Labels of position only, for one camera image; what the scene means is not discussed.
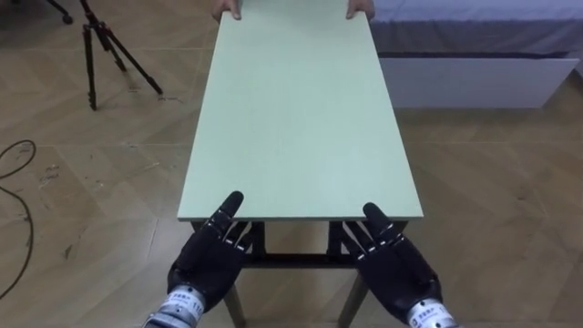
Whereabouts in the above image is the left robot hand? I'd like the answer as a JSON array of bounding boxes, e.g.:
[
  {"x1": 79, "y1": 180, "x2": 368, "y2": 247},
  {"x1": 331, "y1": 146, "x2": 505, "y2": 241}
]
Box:
[{"x1": 166, "y1": 190, "x2": 254, "y2": 314}]

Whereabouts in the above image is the grey bed with white base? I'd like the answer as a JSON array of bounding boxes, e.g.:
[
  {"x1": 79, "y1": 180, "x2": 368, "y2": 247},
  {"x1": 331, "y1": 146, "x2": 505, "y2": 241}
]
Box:
[{"x1": 369, "y1": 0, "x2": 583, "y2": 109}]

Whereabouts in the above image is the black camera tripod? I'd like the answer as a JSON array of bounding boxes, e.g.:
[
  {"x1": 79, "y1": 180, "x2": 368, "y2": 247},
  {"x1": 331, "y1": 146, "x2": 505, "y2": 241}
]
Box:
[{"x1": 77, "y1": 0, "x2": 164, "y2": 112}]

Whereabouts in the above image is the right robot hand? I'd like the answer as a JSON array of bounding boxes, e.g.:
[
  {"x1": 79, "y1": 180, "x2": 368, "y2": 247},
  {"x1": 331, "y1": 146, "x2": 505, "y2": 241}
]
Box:
[{"x1": 341, "y1": 201, "x2": 444, "y2": 325}]

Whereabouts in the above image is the thin dark floor cable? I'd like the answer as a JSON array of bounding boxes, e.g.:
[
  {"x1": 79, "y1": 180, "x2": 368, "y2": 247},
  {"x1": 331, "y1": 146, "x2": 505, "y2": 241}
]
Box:
[{"x1": 0, "y1": 139, "x2": 36, "y2": 302}]

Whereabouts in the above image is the black tripod leg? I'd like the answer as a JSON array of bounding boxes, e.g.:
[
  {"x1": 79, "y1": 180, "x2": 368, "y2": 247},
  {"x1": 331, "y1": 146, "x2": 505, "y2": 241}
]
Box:
[{"x1": 45, "y1": 0, "x2": 74, "y2": 26}]

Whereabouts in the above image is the pale green top table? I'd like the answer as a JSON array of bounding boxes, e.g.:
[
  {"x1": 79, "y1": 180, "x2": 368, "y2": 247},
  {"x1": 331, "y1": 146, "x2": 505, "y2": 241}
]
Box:
[{"x1": 176, "y1": 0, "x2": 424, "y2": 328}]

